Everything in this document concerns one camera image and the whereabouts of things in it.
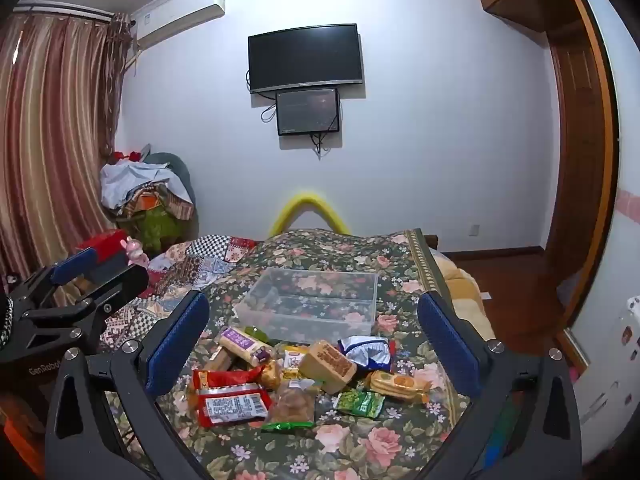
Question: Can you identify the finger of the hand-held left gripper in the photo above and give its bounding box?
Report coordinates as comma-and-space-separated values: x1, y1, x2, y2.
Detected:
7, 247, 101, 311
20, 262, 151, 352

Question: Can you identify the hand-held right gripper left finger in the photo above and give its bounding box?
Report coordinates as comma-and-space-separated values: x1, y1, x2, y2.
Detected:
45, 290, 211, 480

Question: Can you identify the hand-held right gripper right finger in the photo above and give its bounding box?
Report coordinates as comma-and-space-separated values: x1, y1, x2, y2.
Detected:
417, 290, 583, 480

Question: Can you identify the dark brown pastry packet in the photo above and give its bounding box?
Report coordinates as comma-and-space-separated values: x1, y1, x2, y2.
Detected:
205, 345, 236, 373

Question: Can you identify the red snack packet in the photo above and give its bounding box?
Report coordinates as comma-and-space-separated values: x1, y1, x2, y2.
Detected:
192, 365, 266, 391

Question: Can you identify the yellow orange biscuit packet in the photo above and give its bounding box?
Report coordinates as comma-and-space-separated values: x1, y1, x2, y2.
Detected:
367, 370, 431, 403

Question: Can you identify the purple label cracker packet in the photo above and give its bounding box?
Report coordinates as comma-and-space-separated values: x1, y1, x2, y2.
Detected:
217, 326, 273, 367

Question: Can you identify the red packet with white label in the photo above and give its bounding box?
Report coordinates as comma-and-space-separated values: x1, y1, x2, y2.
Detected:
196, 384, 273, 428

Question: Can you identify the small green snack packet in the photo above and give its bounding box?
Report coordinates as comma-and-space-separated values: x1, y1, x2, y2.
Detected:
332, 389, 386, 420

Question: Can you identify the tan cake packet brown print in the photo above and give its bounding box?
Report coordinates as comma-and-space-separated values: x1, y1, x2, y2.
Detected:
299, 340, 358, 395

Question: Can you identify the clear nut bag green edge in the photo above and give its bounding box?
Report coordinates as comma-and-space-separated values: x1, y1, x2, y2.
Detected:
261, 379, 321, 432

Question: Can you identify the clear plastic storage box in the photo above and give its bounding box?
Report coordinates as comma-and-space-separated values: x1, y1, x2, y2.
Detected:
234, 266, 378, 346

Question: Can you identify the red box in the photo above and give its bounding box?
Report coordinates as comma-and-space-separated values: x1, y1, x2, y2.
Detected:
75, 229, 130, 263

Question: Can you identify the pink toy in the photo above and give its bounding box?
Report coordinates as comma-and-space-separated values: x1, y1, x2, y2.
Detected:
125, 237, 150, 267

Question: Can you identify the green patterned bag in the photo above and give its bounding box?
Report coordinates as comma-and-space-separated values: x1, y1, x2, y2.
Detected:
137, 207, 183, 251

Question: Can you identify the blue and white snack bag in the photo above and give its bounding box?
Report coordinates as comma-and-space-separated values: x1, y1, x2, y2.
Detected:
337, 336, 392, 373

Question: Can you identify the patchwork quilt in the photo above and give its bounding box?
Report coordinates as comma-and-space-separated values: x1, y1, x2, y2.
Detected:
100, 234, 261, 351

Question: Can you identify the round golden pastry packet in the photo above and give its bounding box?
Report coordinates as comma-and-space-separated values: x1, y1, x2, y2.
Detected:
260, 360, 283, 391

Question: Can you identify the pile of folded clothes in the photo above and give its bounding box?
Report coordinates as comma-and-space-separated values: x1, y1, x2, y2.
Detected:
99, 152, 196, 221

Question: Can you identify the yellow noodle snack packet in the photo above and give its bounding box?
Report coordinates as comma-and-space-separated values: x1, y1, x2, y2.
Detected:
282, 345, 311, 381

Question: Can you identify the striped brown curtain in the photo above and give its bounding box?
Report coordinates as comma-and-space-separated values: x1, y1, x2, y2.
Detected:
0, 12, 133, 281

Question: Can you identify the white cabinet with stickers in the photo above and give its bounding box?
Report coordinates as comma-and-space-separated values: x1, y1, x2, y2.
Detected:
570, 0, 640, 466

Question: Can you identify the yellow foam tube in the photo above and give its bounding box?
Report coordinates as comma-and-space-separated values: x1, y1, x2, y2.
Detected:
270, 191, 351, 236

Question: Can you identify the wooden wardrobe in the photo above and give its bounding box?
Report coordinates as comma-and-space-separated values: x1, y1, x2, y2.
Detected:
471, 0, 621, 326

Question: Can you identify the small black monitor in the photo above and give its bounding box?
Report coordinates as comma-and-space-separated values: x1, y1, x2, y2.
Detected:
275, 88, 342, 137

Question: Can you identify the white air conditioner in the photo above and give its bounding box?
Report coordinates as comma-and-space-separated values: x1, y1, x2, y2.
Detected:
131, 0, 226, 51

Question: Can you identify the white curtain rail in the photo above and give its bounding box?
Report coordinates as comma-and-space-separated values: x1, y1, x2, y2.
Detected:
12, 4, 113, 23

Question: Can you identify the black wall television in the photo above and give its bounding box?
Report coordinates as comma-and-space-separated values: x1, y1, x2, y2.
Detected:
248, 23, 364, 95

